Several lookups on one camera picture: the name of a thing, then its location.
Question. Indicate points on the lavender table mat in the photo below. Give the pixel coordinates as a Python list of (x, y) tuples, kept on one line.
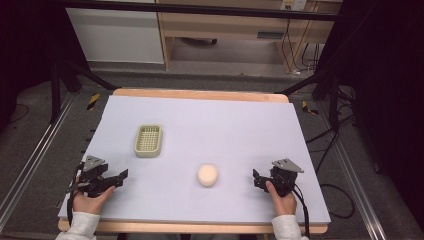
[(206, 133)]

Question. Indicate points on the white cabinet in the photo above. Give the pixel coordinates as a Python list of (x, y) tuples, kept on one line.
[(116, 36)]

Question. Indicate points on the light wooden desk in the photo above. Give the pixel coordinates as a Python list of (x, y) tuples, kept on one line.
[(226, 26)]

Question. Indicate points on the pale green plastic basket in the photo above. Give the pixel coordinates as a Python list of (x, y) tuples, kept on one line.
[(148, 141)]

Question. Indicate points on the black metal stand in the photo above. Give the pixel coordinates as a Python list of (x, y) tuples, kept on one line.
[(333, 96), (55, 93)]

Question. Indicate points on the person's right hand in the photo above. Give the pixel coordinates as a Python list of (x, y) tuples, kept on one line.
[(283, 201)]

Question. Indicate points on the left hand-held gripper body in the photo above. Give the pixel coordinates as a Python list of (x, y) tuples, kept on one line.
[(94, 173)]

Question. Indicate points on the person's left hand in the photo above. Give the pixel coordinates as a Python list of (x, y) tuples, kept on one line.
[(89, 201)]

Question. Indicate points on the wooden table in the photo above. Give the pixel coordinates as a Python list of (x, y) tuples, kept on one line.
[(200, 94)]

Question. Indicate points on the black curtain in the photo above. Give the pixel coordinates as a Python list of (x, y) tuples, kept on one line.
[(30, 40), (390, 100)]

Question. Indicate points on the yellow black hazard tape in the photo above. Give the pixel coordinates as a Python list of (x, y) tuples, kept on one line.
[(93, 101), (308, 108)]

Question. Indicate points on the white power strip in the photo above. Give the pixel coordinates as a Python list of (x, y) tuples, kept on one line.
[(293, 4)]

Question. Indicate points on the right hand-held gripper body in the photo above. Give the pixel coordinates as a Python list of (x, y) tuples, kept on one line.
[(283, 175)]

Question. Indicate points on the round cream soap bar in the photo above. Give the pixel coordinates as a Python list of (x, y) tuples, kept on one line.
[(207, 175)]

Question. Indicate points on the black metal crossbar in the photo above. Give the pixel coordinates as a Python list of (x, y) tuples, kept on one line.
[(200, 9)]

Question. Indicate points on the metal floor rail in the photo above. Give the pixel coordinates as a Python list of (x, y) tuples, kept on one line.
[(30, 166), (360, 196)]

